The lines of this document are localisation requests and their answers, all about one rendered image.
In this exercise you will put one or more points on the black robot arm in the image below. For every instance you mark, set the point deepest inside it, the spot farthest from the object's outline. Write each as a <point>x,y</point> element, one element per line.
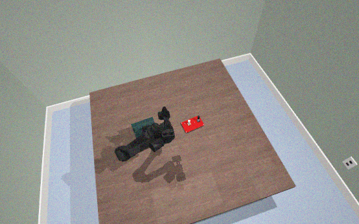
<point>150,138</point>

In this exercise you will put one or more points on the red circuit board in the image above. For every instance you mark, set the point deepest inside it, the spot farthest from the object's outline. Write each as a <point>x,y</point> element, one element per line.
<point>192,124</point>

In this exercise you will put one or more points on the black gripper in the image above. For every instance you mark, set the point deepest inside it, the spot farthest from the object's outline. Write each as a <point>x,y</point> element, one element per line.
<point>167,131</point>

